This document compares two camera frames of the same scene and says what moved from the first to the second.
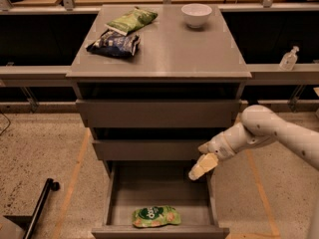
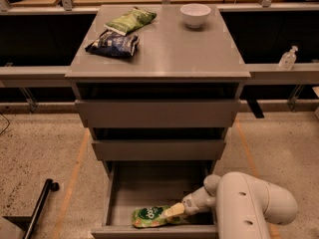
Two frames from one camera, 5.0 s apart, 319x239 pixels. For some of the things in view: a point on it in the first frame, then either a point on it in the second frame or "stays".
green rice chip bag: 154,215 stays
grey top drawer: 156,114 stays
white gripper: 219,144 -> 191,204
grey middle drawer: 148,149 stays
